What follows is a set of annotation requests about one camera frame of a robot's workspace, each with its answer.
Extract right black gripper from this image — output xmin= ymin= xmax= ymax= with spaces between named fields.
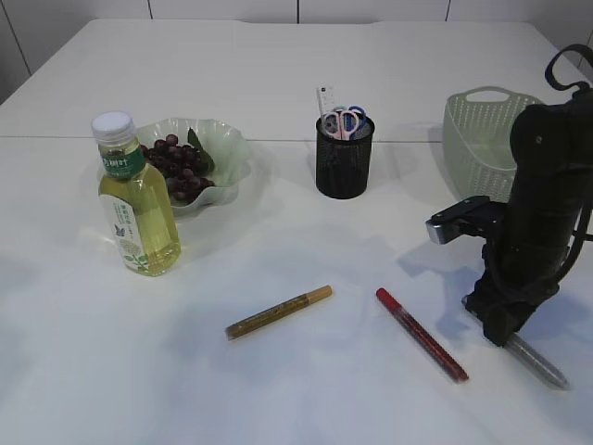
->
xmin=426 ymin=90 xmax=592 ymax=347

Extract silver glitter marker pen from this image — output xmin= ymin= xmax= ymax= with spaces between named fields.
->
xmin=505 ymin=334 xmax=571 ymax=390

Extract blue scissors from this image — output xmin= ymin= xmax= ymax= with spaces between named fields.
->
xmin=347 ymin=105 xmax=367 ymax=140

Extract small pink scissors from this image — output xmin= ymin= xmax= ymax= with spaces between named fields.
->
xmin=321 ymin=109 xmax=350 ymax=141

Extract clear plastic ruler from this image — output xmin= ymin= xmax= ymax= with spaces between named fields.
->
xmin=316 ymin=85 xmax=336 ymax=118

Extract dark red grape bunch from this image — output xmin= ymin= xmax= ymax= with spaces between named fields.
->
xmin=140 ymin=128 xmax=215 ymax=205

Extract jasmine tea bottle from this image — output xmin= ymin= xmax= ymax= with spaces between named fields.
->
xmin=91 ymin=111 xmax=181 ymax=277

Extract red marker pen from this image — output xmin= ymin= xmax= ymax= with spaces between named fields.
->
xmin=375 ymin=287 xmax=469 ymax=383

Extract green woven plastic basket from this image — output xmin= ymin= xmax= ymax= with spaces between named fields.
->
xmin=442 ymin=86 xmax=540 ymax=202

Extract black mesh pen holder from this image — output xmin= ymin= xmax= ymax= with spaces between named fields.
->
xmin=315 ymin=118 xmax=375 ymax=199

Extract gold glitter marker pen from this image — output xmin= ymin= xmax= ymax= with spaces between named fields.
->
xmin=225 ymin=286 xmax=334 ymax=340

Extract light green wavy plate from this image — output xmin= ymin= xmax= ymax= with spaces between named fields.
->
xmin=137 ymin=118 xmax=251 ymax=218

